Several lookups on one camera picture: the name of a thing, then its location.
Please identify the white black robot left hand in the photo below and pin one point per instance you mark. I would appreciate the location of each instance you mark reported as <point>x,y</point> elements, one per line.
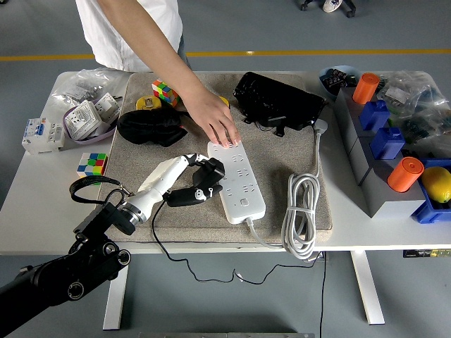
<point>158,183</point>

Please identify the person's left hand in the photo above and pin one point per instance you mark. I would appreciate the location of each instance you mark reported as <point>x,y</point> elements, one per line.
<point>215,119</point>

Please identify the black plug adapter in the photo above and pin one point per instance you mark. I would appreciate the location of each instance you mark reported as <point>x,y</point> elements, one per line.
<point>211,172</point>

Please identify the white power strip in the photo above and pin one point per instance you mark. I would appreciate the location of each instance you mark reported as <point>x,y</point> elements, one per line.
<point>243,197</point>

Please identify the white wall socket small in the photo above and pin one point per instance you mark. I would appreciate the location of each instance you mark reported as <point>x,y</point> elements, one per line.
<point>108,107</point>

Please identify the person's left forearm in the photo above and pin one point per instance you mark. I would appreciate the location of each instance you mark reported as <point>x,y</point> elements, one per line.
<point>155,45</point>

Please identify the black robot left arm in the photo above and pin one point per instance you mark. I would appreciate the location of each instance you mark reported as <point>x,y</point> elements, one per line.
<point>53,281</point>

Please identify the black circuit board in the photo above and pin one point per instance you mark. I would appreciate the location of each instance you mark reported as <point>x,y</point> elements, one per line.
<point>334,80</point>

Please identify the yellow tape measure black label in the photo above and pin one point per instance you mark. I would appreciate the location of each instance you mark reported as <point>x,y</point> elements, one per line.
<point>225,102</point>

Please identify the grey-brown mat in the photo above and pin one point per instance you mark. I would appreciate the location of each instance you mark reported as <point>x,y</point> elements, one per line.
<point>197,225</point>

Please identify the white-edged Rubik's cube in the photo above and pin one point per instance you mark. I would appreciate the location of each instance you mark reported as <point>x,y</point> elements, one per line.
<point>163,93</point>

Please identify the black eye mask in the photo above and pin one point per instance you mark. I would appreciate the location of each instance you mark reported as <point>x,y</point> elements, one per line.
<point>148,125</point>

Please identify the black plastic tray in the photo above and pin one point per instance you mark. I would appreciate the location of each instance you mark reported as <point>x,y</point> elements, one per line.
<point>278,98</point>

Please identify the stickerless Rubik's cube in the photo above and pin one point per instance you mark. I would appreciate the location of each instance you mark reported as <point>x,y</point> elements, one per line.
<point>92,169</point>

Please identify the yellow tape measure with sticker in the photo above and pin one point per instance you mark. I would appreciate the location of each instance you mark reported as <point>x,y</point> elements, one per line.
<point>148,103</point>

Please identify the lilac bowl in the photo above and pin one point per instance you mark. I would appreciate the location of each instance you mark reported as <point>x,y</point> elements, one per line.
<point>91,141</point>

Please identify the light blue bowl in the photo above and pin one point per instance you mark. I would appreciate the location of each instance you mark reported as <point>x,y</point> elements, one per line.
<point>327,93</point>

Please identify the white table leg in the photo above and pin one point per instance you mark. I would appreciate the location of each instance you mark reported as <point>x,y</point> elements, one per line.
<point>116,292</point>
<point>368,288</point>

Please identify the white circuit breaker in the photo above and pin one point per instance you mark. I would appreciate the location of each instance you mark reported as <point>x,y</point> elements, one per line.
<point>42,135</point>

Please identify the clear bag of metal parts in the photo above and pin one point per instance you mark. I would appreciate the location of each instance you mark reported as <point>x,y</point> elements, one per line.
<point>81,82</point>

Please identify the person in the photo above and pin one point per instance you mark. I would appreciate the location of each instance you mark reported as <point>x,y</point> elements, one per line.
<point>105,35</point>

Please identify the orange cylinder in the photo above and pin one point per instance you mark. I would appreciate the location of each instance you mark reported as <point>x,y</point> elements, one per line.
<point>364,89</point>
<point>405,174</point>

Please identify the blue block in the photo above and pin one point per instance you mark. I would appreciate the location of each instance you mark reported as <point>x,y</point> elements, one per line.
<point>373,116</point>
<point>387,144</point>

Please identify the white sneaker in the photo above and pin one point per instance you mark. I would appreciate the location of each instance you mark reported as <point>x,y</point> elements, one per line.
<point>332,5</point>

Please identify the grey block holder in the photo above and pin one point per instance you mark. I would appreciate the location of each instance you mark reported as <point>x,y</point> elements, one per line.
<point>384,204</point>

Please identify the clear bag of electronic parts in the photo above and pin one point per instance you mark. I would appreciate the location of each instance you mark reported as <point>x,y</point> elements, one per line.
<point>426,125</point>
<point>405,91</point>

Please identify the yellow lemon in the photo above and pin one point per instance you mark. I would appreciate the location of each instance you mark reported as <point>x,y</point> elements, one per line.
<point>437,184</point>

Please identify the blue storage bin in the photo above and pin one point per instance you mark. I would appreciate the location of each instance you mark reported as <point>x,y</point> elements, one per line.
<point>428,213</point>

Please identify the black yellow label strip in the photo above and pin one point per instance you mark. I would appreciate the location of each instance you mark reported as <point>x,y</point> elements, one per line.
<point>426,253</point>

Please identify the white wall socket large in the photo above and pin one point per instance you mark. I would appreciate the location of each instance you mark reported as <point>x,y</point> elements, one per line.
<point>82,119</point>

